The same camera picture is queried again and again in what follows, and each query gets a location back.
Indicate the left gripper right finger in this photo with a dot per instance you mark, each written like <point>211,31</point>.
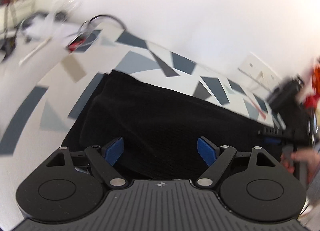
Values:
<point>217,158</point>

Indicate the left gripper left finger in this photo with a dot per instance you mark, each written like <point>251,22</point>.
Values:
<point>102,160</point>

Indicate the black corduroy garment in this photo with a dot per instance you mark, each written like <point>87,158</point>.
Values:
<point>160,128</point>

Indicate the person's right hand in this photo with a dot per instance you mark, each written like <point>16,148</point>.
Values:
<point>308,156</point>

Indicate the red orange object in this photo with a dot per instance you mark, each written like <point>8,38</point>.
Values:
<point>312,99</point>

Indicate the geometric patterned table cloth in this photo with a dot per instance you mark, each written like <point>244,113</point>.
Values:
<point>41,98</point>

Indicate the white wall socket panel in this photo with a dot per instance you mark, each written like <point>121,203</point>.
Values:
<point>260,72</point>

